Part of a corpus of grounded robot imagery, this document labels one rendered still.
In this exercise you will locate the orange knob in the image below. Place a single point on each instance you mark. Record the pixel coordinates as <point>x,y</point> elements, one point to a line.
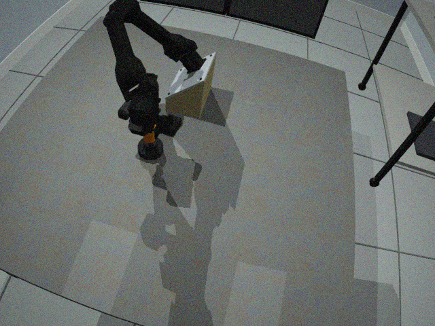
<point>149,138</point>

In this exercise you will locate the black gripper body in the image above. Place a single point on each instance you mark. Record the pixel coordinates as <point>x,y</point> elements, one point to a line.
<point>169,125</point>

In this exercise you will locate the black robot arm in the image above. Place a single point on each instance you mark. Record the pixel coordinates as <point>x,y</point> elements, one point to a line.
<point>130,70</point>

